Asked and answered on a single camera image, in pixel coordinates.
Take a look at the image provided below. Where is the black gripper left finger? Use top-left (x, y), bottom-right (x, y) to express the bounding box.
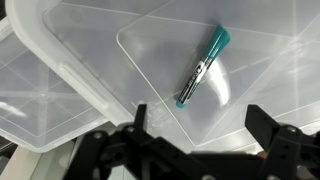
top-left (134, 103), bottom-right (148, 134)

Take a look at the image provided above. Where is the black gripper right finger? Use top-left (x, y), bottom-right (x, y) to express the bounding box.
top-left (244, 104), bottom-right (282, 153)

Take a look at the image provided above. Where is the teal capped marker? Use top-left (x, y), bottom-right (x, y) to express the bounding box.
top-left (175, 23), bottom-right (232, 109)

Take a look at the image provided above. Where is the large clear plastic bin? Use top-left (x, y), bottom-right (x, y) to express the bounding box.
top-left (4, 0), bottom-right (320, 154)

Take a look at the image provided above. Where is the small clear plastic bin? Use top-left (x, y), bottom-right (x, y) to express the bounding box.
top-left (0, 16), bottom-right (111, 154)

